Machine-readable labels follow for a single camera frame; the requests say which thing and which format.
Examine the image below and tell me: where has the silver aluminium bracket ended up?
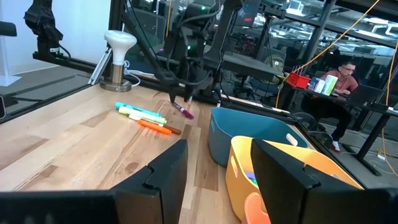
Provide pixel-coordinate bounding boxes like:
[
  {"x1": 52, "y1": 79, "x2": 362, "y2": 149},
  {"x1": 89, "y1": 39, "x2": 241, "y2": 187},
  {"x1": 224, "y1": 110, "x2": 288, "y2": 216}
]
[{"x1": 88, "y1": 46, "x2": 113, "y2": 85}]

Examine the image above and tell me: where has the grey desk top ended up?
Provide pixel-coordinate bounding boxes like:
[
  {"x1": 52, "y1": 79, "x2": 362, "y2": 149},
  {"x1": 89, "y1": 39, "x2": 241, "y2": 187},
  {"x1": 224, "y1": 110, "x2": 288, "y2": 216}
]
[{"x1": 217, "y1": 52, "x2": 284, "y2": 82}]

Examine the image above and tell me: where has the brown capped thin marker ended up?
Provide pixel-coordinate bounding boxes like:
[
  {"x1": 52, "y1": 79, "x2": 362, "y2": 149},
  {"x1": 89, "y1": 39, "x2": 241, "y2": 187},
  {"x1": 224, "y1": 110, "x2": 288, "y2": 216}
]
[{"x1": 128, "y1": 113, "x2": 183, "y2": 136}]

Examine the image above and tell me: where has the teal plastic bin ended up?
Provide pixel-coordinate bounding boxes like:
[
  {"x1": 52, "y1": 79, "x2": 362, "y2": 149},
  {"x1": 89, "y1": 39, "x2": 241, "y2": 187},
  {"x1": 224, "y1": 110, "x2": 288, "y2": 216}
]
[{"x1": 207, "y1": 107, "x2": 310, "y2": 167}]

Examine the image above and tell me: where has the orange highlighter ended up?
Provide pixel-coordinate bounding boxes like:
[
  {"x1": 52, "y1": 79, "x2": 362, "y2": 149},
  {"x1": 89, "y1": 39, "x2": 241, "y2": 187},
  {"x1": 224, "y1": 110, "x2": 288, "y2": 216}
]
[{"x1": 137, "y1": 119, "x2": 172, "y2": 136}]

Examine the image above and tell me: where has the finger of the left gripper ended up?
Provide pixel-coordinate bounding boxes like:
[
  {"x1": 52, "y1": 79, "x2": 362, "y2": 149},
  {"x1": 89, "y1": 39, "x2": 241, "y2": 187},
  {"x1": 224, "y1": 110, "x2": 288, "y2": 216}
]
[
  {"x1": 183, "y1": 81, "x2": 195, "y2": 103},
  {"x1": 167, "y1": 81, "x2": 181, "y2": 103}
]

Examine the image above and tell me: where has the maroon capped thin marker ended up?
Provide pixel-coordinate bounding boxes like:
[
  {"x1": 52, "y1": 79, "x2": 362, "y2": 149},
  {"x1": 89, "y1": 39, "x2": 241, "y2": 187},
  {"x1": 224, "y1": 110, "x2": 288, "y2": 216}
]
[{"x1": 169, "y1": 100, "x2": 195, "y2": 120}]

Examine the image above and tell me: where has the orange plastic bin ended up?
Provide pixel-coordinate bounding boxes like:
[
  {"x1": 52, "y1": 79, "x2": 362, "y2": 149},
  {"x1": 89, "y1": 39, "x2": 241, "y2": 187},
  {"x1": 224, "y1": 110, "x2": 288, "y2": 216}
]
[{"x1": 242, "y1": 192, "x2": 271, "y2": 224}]

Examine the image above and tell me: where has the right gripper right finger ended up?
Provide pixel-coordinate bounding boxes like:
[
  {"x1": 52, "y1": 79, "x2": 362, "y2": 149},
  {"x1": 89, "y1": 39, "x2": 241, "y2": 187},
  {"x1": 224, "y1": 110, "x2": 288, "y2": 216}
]
[{"x1": 250, "y1": 138, "x2": 398, "y2": 224}]

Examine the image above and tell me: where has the white green box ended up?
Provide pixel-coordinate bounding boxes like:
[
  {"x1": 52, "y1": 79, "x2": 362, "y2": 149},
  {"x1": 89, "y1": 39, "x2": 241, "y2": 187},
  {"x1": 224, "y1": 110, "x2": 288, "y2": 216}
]
[{"x1": 322, "y1": 74, "x2": 338, "y2": 96}]

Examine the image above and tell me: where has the dark laptop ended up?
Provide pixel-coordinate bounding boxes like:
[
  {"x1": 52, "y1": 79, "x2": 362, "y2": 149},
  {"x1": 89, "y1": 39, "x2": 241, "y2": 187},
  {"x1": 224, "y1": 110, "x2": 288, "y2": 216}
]
[{"x1": 346, "y1": 83, "x2": 385, "y2": 108}]

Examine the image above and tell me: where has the black desk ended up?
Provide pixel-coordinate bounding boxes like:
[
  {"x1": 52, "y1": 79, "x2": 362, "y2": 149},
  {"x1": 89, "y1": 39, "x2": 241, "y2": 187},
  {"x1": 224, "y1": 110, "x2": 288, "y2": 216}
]
[{"x1": 279, "y1": 79, "x2": 398, "y2": 178}]

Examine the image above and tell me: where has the yellow plastic bin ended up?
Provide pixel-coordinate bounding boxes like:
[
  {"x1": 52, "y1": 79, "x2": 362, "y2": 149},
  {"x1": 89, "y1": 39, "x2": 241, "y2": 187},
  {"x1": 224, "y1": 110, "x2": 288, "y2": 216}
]
[{"x1": 225, "y1": 136, "x2": 364, "y2": 222}]

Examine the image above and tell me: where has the person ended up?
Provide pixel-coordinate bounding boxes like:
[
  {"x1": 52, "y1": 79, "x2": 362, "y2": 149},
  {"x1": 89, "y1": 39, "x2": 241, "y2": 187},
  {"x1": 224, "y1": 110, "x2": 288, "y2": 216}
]
[{"x1": 300, "y1": 60, "x2": 360, "y2": 153}]

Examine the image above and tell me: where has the red box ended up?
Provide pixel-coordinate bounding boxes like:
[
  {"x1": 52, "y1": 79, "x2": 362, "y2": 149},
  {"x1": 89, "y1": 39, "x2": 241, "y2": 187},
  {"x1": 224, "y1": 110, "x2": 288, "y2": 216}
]
[{"x1": 286, "y1": 72, "x2": 312, "y2": 90}]

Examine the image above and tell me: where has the turquoise highlighter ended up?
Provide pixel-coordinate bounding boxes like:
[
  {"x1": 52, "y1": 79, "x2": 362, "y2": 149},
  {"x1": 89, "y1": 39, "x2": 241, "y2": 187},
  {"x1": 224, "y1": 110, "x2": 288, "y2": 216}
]
[{"x1": 115, "y1": 101, "x2": 162, "y2": 118}]

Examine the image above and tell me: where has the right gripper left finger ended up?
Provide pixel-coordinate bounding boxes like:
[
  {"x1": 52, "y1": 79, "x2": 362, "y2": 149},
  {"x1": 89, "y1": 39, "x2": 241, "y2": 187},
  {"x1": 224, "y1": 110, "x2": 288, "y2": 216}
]
[{"x1": 0, "y1": 139, "x2": 189, "y2": 224}]

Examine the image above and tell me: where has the yellow hanging cable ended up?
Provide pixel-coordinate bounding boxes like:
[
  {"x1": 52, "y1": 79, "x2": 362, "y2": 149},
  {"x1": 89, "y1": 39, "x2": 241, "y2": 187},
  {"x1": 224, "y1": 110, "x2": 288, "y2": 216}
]
[{"x1": 275, "y1": 0, "x2": 382, "y2": 108}]

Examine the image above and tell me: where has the light green highlighter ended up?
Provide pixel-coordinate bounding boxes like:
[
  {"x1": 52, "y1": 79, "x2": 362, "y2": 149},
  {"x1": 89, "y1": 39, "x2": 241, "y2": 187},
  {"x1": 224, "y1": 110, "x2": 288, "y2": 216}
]
[{"x1": 118, "y1": 106, "x2": 168, "y2": 125}]

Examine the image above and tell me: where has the white cable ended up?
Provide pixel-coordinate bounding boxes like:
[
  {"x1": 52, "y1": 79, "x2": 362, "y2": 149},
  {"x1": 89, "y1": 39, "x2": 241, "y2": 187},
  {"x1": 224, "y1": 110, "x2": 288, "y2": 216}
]
[{"x1": 123, "y1": 60, "x2": 142, "y2": 88}]

